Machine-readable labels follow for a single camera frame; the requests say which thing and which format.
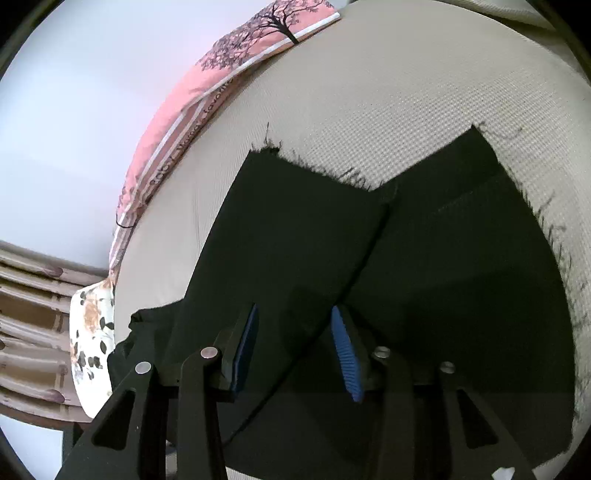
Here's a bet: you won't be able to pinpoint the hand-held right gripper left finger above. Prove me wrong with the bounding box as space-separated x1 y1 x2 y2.
55 302 260 480

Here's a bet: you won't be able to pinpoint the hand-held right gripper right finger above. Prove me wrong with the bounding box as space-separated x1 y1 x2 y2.
329 305 536 480

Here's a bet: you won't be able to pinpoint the black pants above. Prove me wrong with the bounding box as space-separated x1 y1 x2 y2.
107 124 579 472

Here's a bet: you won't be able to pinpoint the white floral pillow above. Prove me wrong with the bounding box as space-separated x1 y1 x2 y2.
68 277 116 411

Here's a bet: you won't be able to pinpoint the pink tree-print blanket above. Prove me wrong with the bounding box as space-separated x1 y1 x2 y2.
108 0 342 271

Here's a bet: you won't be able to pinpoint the beige textured bed mattress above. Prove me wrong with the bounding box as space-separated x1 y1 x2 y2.
108 0 591 480

